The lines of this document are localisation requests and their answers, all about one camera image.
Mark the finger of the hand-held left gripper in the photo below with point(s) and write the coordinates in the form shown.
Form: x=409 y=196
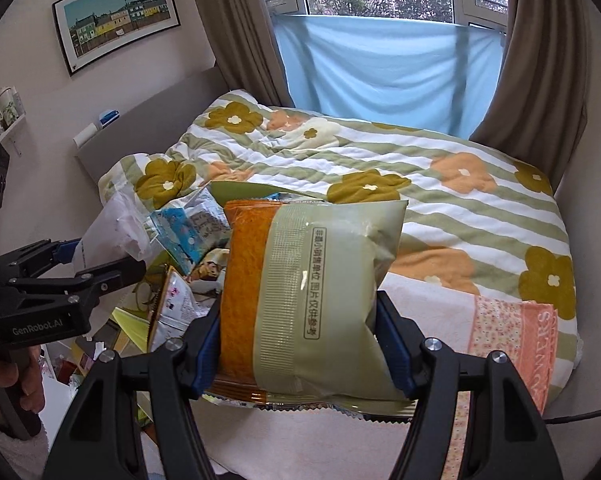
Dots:
x=105 y=275
x=70 y=254

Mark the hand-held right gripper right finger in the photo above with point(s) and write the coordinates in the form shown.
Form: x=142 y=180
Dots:
x=393 y=350

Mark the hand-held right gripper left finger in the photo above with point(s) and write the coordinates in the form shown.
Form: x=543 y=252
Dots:
x=208 y=355

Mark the pile of assorted snack packets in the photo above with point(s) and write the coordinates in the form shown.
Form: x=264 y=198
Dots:
x=185 y=230

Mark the green and orange snack bag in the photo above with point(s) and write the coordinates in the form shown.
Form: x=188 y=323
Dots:
x=320 y=285

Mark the cardboard box with green lining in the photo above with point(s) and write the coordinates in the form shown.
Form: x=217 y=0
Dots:
x=240 y=191

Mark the person's left forearm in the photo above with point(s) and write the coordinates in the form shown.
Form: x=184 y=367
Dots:
x=10 y=450

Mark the person's left hand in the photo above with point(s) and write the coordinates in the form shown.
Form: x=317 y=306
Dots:
x=30 y=385

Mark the white plastic bag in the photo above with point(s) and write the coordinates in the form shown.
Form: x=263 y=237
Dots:
x=115 y=225

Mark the pink floral towel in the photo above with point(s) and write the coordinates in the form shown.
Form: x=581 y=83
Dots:
x=505 y=330

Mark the blue plastic object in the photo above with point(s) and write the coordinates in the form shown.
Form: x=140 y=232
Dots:
x=109 y=117

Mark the grey headboard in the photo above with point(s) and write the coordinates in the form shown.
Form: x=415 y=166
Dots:
x=145 y=125

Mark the white printed mug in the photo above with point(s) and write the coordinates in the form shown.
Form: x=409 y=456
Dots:
x=8 y=105

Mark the floral striped quilt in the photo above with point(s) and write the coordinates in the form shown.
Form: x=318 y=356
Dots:
x=380 y=160

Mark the framed houses picture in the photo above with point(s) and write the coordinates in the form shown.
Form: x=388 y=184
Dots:
x=115 y=15

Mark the light blue cloth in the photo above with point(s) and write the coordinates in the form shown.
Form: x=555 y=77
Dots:
x=380 y=70

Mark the brown curtain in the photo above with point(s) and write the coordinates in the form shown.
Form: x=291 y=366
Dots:
x=240 y=25
x=540 y=70

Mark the wall shelf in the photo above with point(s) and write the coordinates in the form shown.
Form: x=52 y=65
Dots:
x=8 y=132

